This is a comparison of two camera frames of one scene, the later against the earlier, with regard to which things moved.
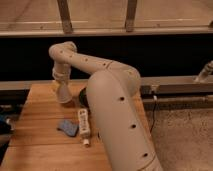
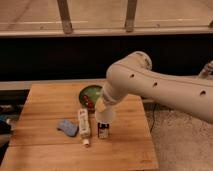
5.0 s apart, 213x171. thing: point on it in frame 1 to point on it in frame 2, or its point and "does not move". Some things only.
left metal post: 65,16 does not move
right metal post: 132,7 does not move
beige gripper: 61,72 to 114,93
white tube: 84,128 does not move
